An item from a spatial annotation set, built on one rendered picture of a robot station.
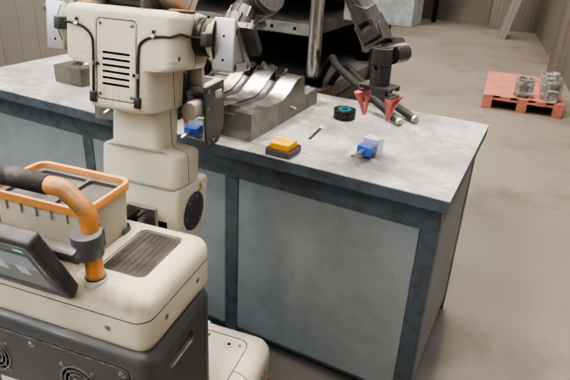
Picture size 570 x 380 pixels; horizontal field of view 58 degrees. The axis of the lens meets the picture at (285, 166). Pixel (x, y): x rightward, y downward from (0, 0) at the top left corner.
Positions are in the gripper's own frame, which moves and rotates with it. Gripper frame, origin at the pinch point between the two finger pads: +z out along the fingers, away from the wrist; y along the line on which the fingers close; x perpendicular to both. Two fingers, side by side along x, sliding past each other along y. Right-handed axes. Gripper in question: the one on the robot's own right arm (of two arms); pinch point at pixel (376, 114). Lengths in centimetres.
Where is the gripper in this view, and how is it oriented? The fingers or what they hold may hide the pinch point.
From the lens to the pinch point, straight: 153.6
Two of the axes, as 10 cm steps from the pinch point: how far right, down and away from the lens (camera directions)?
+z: -0.3, 9.1, 4.1
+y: -7.7, -2.8, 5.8
